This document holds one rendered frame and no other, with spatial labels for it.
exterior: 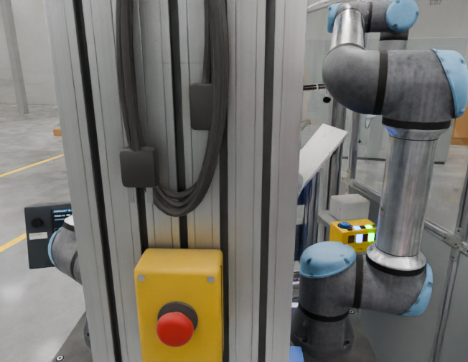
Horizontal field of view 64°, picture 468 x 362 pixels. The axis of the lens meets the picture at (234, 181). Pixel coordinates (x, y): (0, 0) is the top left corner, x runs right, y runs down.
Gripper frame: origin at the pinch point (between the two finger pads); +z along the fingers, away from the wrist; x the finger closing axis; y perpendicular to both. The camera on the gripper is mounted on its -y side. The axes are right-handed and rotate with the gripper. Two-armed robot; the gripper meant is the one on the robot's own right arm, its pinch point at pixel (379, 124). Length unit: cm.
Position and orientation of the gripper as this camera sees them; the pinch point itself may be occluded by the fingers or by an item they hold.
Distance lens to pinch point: 126.4
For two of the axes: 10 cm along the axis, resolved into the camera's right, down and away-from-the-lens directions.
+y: 2.2, 2.9, -9.3
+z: 0.0, 9.5, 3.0
